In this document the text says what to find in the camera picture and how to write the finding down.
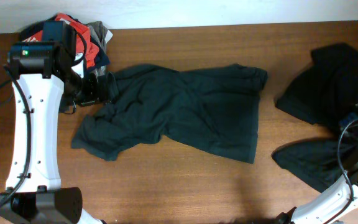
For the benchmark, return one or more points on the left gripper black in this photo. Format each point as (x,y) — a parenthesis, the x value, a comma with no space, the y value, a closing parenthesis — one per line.
(95,96)

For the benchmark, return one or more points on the dark teal t-shirt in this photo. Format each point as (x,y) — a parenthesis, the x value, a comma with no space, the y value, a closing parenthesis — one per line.
(215,110)

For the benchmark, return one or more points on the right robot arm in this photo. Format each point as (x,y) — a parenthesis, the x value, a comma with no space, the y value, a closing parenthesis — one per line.
(328,166)

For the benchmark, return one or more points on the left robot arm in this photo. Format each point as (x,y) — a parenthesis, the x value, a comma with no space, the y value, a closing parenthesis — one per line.
(44,75)

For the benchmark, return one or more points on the folded navy blue garment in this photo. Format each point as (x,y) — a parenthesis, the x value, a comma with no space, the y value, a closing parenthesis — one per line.
(33,33)

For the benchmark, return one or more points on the folded grey garment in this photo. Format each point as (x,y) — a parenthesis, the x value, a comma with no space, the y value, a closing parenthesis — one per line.
(100,35)

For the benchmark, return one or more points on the black garment pile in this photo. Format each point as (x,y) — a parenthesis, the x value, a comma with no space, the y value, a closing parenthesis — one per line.
(327,92)

